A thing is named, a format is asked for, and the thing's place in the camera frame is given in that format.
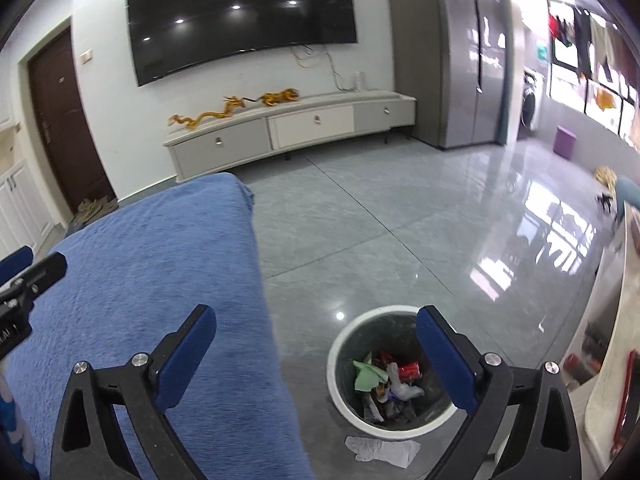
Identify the beige door mat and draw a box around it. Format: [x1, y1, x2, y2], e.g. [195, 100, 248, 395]
[72, 197, 120, 226]

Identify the red tool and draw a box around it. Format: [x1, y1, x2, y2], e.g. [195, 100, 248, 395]
[610, 350, 640, 458]

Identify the green paper sheet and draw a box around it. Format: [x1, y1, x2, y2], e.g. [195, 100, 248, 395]
[352, 352, 392, 393]

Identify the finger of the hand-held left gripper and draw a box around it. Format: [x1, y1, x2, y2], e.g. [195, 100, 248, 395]
[0, 246, 33, 281]
[0, 252, 68, 306]

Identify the row of hanging clothes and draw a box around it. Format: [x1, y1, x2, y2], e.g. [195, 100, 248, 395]
[547, 7, 640, 113]

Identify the purple stool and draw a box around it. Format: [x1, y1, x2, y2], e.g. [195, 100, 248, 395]
[554, 126, 577, 158]

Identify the blue shaggy rug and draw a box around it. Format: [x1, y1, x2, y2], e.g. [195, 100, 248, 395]
[0, 172, 316, 480]

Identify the light blue cloth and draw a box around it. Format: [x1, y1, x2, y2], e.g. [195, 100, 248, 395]
[612, 176, 640, 221]

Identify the white rimmed trash bin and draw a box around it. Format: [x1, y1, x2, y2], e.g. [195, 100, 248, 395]
[326, 305, 481, 442]

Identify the crumpled white tissue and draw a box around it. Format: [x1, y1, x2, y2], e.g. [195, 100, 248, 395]
[345, 436, 422, 467]

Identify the grey television cabinet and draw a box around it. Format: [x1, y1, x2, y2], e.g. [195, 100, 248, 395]
[162, 89, 418, 183]

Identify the brown door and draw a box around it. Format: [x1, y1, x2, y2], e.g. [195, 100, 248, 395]
[27, 30, 118, 213]

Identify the black wall television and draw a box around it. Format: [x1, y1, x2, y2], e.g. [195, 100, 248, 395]
[125, 0, 360, 88]

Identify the white table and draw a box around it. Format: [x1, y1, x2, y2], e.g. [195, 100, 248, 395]
[560, 200, 640, 476]

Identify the grey refrigerator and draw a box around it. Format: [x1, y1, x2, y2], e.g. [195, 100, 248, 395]
[385, 0, 508, 151]

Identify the golden dragon ornament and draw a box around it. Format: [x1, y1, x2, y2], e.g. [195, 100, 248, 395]
[168, 95, 247, 131]

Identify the golden tiger ornament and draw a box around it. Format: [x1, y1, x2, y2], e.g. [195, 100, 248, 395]
[259, 88, 302, 107]

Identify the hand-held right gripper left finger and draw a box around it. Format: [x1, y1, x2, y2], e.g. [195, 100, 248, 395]
[50, 304, 218, 480]

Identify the white washing machine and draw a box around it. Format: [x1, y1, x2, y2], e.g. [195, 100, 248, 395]
[520, 67, 543, 133]

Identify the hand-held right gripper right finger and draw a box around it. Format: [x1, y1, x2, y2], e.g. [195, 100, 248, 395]
[416, 305, 583, 480]

